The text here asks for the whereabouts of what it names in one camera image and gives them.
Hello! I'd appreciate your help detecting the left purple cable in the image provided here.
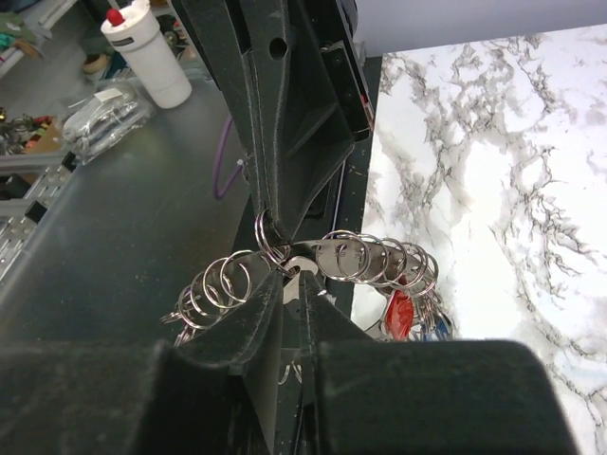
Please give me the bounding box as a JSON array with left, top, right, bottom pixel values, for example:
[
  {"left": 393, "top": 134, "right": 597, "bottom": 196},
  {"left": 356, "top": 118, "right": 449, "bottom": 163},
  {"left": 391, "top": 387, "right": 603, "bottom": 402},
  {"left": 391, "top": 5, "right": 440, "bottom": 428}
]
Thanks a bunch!
[{"left": 211, "top": 116, "right": 250, "bottom": 200}]

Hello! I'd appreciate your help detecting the blue key tag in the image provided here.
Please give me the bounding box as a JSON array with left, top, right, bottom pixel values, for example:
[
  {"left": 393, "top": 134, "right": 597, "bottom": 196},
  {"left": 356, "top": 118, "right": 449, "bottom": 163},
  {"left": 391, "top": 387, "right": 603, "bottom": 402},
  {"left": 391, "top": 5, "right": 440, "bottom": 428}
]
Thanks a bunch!
[{"left": 421, "top": 308, "right": 453, "bottom": 342}]

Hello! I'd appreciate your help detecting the clear plastic bag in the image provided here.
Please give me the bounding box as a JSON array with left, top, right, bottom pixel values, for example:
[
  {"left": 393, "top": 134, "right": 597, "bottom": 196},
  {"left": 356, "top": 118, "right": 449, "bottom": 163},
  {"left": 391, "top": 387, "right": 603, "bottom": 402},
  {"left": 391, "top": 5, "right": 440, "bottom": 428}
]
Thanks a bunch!
[{"left": 54, "top": 80, "right": 156, "bottom": 164}]

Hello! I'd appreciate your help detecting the red key tag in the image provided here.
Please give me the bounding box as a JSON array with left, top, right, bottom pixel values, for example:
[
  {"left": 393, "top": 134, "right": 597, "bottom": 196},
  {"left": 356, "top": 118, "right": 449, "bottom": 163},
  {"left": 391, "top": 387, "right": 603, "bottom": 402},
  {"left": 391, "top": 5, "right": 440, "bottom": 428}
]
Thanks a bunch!
[{"left": 384, "top": 290, "right": 414, "bottom": 341}]

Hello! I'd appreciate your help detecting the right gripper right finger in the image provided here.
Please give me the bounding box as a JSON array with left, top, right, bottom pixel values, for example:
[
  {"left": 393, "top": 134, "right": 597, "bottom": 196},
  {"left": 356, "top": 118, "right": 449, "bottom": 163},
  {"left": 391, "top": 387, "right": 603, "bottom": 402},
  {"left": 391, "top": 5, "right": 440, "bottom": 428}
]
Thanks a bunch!
[{"left": 299, "top": 272, "right": 577, "bottom": 454}]

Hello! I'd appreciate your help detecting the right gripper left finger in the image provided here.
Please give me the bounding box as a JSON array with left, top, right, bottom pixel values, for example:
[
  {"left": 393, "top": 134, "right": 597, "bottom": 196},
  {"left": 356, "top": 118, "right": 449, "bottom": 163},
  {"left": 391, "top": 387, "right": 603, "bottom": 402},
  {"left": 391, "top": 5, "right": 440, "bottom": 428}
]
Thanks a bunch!
[{"left": 1, "top": 272, "right": 283, "bottom": 454}]

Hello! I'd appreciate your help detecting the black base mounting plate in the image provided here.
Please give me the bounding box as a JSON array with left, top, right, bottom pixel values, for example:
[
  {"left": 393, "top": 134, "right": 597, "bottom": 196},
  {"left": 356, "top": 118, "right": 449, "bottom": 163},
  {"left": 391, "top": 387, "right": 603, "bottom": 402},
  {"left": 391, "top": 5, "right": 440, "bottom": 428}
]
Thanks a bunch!
[{"left": 227, "top": 54, "right": 385, "bottom": 455}]

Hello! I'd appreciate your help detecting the metal disc with keyrings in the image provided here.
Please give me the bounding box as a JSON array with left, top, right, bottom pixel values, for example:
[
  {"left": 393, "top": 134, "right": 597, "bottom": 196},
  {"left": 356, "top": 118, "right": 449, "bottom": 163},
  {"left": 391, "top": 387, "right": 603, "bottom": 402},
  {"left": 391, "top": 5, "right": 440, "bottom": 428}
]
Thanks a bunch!
[{"left": 160, "top": 215, "right": 447, "bottom": 346}]

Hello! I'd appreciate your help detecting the key with black tag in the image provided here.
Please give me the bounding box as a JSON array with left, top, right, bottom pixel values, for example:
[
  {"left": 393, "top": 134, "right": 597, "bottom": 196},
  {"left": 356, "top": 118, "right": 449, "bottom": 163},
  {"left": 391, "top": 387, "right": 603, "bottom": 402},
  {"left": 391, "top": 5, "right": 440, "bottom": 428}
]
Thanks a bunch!
[{"left": 283, "top": 256, "right": 319, "bottom": 305}]

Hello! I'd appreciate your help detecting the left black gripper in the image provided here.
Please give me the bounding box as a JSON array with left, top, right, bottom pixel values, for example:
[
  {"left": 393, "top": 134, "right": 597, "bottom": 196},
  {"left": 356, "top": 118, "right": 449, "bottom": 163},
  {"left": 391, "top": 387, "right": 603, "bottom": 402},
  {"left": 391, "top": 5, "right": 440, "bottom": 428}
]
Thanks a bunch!
[{"left": 172, "top": 0, "right": 374, "bottom": 240}]

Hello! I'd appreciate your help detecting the white plastic bottle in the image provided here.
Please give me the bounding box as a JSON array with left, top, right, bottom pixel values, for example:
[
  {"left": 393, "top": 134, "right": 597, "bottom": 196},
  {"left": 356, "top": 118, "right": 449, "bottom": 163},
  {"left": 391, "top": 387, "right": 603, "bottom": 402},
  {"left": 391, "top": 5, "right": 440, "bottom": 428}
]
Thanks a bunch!
[{"left": 101, "top": 1, "right": 192, "bottom": 109}]

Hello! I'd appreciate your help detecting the aluminium rail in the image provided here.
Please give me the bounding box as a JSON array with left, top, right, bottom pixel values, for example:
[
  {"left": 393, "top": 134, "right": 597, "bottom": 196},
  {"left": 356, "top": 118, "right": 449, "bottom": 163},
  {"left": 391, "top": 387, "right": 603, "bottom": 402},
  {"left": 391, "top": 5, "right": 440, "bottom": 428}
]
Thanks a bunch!
[{"left": 1, "top": 152, "right": 80, "bottom": 275}]

